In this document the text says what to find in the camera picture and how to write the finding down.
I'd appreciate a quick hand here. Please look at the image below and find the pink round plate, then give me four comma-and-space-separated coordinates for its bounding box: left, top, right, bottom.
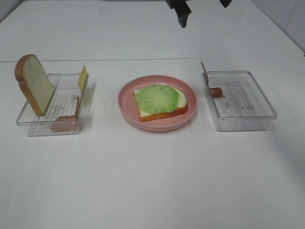
118, 75, 198, 132

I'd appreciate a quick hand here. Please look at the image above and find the right clear plastic container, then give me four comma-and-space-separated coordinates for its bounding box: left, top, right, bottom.
202, 70, 277, 131

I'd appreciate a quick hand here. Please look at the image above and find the bread slice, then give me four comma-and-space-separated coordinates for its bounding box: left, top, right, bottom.
134, 87, 188, 122
14, 54, 55, 116

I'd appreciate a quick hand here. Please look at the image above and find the clear plastic container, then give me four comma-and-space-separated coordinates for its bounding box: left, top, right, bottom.
202, 70, 277, 131
16, 73, 90, 136

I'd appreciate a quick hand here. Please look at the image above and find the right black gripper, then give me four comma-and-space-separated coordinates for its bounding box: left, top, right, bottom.
166, 0, 233, 28

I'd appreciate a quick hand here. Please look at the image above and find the yellow cheese slice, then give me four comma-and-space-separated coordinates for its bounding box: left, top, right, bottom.
77, 65, 88, 104

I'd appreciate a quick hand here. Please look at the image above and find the green lettuce leaf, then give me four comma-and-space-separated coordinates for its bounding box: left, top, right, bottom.
135, 84, 179, 114

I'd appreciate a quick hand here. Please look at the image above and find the bacon strip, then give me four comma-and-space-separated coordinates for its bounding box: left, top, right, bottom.
201, 62, 223, 98
51, 97, 80, 132

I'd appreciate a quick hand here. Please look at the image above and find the left clear plastic container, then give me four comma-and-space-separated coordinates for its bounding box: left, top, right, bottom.
16, 73, 90, 136

